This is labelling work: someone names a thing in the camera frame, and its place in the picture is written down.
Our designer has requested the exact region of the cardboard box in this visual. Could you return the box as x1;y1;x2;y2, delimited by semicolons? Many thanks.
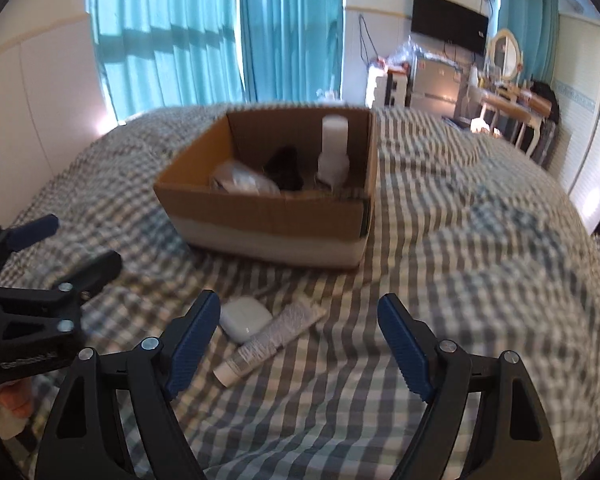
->
152;106;379;269

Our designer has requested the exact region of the black wall cable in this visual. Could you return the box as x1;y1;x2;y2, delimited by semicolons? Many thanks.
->
357;14;381;66

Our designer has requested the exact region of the white oval mirror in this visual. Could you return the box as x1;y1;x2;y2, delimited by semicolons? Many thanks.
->
485;29;524;81

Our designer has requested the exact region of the black wall television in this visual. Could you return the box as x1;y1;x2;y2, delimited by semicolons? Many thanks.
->
411;0;490;56

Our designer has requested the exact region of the clear plastic cup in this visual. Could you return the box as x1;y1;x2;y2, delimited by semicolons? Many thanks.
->
210;161;281;196

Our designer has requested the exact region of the grey checked blanket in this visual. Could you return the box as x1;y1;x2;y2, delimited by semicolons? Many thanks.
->
0;102;600;480

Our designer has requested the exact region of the narrow teal curtain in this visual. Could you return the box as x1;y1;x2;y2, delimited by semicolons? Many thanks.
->
239;0;345;104

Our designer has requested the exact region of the small black box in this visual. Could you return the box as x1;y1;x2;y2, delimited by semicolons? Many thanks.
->
262;145;304;192

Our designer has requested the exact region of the person's left hand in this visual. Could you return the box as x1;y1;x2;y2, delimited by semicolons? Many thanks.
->
0;376;36;440

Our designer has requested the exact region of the white printed tube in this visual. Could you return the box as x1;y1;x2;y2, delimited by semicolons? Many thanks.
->
212;301;329;388

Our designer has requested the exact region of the crumpled clear plastic bag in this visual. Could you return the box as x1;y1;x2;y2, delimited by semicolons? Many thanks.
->
387;40;424;69

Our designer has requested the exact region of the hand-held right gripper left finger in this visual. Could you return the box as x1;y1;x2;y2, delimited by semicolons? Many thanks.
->
34;290;222;480

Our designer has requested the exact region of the white sliding wardrobe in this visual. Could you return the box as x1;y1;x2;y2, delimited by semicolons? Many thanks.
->
550;15;600;242

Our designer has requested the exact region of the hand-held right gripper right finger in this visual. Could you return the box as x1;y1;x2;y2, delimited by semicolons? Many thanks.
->
377;292;564;480

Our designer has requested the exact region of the black bag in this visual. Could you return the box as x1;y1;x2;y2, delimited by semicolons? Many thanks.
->
527;80;561;124

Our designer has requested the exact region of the silver mini fridge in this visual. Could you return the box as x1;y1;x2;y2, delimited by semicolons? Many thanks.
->
407;55;469;116

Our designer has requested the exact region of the white pump bottle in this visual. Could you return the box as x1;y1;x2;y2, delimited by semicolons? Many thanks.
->
316;115;352;189

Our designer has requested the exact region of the white vanity table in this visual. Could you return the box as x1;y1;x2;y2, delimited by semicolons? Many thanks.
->
467;82;544;156

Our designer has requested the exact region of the short teal curtain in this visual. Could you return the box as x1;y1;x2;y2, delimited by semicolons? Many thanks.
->
497;0;561;84

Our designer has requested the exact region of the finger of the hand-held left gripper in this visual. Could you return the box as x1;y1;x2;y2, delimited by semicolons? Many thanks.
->
54;249;124;307
0;213;61;273

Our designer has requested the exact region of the wide teal curtain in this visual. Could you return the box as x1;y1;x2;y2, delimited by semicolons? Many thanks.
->
87;0;246;124

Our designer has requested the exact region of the white earbud case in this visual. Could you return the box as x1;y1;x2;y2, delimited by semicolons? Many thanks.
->
219;297;273;345

